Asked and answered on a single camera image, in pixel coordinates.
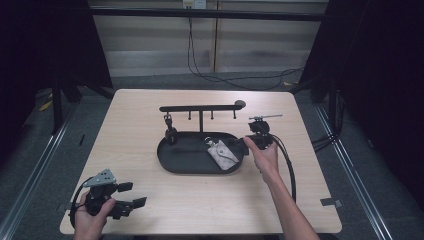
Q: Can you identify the black car key fob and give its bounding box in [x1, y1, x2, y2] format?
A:
[162, 112, 179, 146]

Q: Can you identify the white wall socket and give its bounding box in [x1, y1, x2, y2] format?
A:
[182, 0, 208, 10]

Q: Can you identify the metal floor rail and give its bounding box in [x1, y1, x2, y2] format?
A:
[0, 108, 78, 240]
[314, 104, 396, 240]

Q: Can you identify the dark curtain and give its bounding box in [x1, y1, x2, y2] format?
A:
[289, 0, 424, 208]
[0, 0, 114, 168]

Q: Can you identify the hand-held gripper cable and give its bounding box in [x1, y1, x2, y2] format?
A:
[268, 133, 298, 204]
[68, 176, 96, 230]

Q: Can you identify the beige key pouch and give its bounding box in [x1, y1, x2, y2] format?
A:
[203, 136, 241, 172]

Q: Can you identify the person's left hand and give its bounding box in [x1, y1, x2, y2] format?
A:
[73, 191, 118, 238]

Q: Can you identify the black metal stand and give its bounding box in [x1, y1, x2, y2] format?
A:
[50, 78, 65, 136]

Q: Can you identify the left hand-held gripper cable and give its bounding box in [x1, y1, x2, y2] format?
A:
[68, 176, 96, 230]

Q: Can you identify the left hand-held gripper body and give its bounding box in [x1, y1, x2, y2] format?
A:
[83, 168, 132, 220]

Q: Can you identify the black key stand with tray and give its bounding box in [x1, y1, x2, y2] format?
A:
[156, 99, 249, 175]

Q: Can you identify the bundle of black floor cables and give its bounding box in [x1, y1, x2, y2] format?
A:
[311, 89, 346, 153]

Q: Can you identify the black horizontal frame bar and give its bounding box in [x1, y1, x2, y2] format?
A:
[89, 7, 327, 23]

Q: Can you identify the person's right hand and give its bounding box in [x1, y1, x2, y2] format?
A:
[242, 136, 281, 184]

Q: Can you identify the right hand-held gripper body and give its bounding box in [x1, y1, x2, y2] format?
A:
[244, 113, 284, 150]

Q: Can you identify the yellow floor tape piece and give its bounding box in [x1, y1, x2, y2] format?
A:
[38, 99, 54, 113]

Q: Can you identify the right hand-held gripper cable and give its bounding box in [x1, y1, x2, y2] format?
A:
[268, 133, 298, 204]

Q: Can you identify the black wall cable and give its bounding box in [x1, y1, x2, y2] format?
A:
[186, 16, 305, 92]

